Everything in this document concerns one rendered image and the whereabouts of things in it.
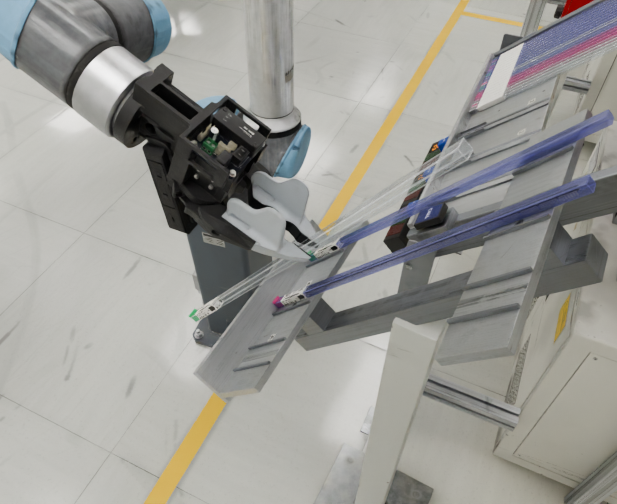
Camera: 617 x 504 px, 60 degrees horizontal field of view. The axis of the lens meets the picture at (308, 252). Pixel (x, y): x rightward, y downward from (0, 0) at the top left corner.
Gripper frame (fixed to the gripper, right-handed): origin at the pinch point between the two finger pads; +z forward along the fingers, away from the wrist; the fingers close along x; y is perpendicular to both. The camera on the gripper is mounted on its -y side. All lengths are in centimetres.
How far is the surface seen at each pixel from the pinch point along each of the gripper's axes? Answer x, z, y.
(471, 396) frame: 34, 51, -54
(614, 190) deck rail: 36.0, 29.2, 3.7
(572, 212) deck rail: 35.8, 28.5, -2.7
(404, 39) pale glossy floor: 238, -18, -122
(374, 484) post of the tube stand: 8, 42, -62
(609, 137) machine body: 98, 45, -23
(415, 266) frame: 30.3, 18.6, -26.3
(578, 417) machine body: 37, 67, -40
